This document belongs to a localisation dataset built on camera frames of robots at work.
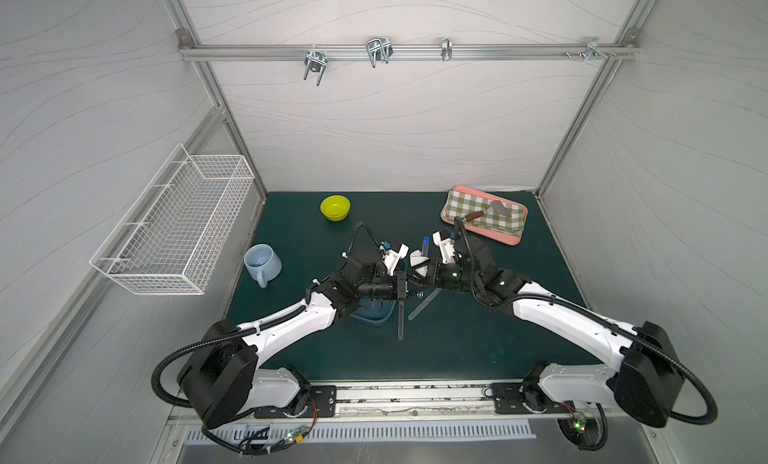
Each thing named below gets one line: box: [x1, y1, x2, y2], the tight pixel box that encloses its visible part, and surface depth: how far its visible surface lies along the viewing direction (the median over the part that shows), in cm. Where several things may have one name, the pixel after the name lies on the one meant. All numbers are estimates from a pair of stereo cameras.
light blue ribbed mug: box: [244, 243, 283, 289], surface depth 95 cm
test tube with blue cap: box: [408, 287, 444, 321], surface depth 91 cm
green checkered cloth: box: [440, 188, 525, 236], surface depth 117 cm
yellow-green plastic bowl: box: [320, 195, 351, 222], surface depth 114 cm
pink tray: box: [440, 185, 529, 246], surface depth 115 cm
